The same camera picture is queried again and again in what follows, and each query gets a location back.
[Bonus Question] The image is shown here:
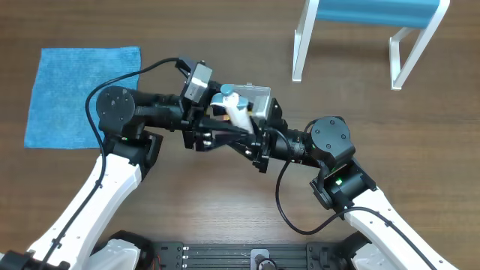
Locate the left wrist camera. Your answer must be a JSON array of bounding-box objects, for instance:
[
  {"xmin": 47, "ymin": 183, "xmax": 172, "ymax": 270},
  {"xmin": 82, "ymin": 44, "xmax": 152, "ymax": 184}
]
[{"xmin": 183, "ymin": 62, "xmax": 213, "ymax": 102}]

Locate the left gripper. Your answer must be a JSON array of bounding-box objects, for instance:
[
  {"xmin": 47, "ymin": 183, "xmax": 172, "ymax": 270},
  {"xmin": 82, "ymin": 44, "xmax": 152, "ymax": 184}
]
[{"xmin": 181, "ymin": 100, "xmax": 253, "ymax": 152}]

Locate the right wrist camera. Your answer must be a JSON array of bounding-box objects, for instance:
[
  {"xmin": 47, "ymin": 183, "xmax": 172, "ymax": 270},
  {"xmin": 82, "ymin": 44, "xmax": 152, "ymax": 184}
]
[{"xmin": 250, "ymin": 95, "xmax": 272, "ymax": 121}]

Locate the white and blue stand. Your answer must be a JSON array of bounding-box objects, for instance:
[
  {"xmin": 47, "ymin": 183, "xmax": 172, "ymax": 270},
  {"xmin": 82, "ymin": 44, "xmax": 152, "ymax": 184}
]
[{"xmin": 291, "ymin": 0, "xmax": 451, "ymax": 91}]

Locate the red and yellow tip box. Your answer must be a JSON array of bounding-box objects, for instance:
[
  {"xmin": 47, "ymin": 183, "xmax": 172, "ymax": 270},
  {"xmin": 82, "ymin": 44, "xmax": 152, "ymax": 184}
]
[{"xmin": 204, "ymin": 84, "xmax": 272, "ymax": 123}]

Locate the white pipette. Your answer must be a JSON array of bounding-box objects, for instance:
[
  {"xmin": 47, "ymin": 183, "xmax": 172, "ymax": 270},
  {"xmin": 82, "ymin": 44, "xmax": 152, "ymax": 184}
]
[{"xmin": 209, "ymin": 83, "xmax": 255, "ymax": 135}]

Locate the blue cloth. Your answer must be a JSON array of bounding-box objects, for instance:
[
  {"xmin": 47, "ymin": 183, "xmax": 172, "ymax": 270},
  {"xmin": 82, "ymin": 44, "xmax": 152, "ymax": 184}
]
[{"xmin": 23, "ymin": 46, "xmax": 143, "ymax": 150}]

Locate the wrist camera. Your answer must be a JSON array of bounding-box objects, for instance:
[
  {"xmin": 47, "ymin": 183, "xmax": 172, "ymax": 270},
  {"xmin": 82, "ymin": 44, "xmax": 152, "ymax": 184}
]
[
  {"xmin": 250, "ymin": 95, "xmax": 272, "ymax": 121},
  {"xmin": 183, "ymin": 62, "xmax": 213, "ymax": 102}
]

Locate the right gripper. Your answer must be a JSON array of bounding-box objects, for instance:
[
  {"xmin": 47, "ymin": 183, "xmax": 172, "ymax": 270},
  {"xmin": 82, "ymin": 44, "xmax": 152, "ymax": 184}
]
[{"xmin": 228, "ymin": 97, "xmax": 289, "ymax": 174}]

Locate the mounting rail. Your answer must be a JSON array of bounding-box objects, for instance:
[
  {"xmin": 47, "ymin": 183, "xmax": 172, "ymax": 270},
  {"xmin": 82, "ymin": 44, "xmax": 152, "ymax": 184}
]
[{"xmin": 149, "ymin": 241, "xmax": 346, "ymax": 270}]

